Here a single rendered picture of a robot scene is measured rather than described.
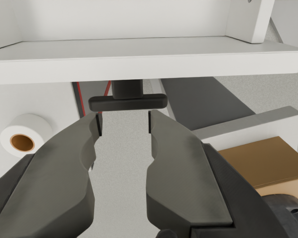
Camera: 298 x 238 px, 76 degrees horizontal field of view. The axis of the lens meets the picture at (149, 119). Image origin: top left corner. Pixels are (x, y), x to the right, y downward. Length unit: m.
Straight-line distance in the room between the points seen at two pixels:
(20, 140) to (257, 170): 0.43
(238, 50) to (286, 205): 0.30
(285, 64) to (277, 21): 1.09
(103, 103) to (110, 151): 1.23
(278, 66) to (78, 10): 0.20
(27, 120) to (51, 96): 0.06
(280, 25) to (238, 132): 0.92
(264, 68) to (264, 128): 0.29
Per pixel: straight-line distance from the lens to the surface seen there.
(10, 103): 0.40
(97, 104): 0.18
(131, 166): 1.50
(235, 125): 0.45
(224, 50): 0.17
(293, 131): 0.50
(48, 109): 0.38
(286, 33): 1.32
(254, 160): 0.43
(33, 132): 0.37
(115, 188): 1.67
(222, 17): 0.26
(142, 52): 0.16
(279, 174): 0.41
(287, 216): 0.40
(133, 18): 0.24
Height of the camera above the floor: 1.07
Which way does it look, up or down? 59 degrees down
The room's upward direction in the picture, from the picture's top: 172 degrees clockwise
